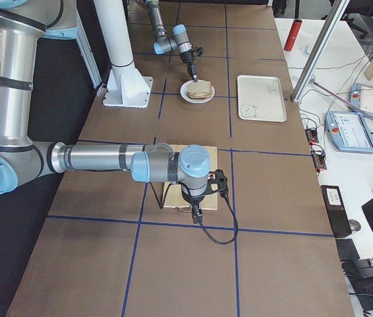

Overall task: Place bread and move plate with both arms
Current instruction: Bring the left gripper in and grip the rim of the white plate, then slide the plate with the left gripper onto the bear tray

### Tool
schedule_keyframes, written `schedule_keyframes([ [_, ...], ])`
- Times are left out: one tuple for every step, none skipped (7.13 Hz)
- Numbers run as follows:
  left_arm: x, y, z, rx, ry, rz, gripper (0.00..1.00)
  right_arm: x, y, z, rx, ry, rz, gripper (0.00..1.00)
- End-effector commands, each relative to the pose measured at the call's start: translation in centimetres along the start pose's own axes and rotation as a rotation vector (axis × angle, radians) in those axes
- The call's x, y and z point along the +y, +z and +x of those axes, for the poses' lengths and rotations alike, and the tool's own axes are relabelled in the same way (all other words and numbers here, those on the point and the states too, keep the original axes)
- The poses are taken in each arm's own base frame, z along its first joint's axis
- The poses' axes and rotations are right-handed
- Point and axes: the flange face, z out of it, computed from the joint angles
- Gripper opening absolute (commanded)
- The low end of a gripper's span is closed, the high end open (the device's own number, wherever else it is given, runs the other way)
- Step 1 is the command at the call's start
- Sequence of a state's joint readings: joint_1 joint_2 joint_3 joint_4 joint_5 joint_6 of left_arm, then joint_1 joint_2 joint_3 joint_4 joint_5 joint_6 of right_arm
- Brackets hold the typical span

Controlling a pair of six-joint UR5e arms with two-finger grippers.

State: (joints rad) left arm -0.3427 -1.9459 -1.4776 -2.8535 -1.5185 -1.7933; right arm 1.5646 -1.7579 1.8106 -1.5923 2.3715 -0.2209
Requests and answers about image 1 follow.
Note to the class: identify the near teach pendant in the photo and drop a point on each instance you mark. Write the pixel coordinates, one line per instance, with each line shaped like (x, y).
(349, 132)

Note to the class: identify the far teach pendant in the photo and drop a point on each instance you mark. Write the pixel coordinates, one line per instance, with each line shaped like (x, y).
(361, 96)

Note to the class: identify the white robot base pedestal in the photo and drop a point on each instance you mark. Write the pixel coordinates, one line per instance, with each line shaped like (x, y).
(126, 86)

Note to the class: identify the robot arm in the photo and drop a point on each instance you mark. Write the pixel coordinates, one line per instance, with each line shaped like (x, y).
(60, 104)
(163, 43)

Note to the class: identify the teach pendant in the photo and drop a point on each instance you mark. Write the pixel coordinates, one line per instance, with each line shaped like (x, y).
(361, 96)
(349, 132)

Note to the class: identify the orange connector block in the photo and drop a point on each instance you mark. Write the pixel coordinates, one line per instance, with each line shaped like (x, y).
(316, 150)

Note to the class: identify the red cylinder bottle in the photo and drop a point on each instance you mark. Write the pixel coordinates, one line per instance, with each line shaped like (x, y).
(292, 35)

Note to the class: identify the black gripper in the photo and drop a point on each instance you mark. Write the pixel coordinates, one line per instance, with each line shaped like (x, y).
(188, 58)
(193, 199)

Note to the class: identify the wooden cutting board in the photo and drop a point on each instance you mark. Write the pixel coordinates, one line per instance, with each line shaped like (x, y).
(174, 196)

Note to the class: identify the aluminium frame post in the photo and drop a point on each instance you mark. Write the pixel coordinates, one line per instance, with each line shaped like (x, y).
(325, 34)

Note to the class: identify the cream bear serving tray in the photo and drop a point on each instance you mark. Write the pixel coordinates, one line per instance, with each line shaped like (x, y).
(260, 98)

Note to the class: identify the black power box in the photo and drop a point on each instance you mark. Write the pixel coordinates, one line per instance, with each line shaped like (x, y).
(336, 211)

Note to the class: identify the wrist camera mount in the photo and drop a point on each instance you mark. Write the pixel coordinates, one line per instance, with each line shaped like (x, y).
(217, 183)

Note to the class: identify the bread slice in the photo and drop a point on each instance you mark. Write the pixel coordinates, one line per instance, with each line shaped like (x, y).
(199, 88)
(201, 95)

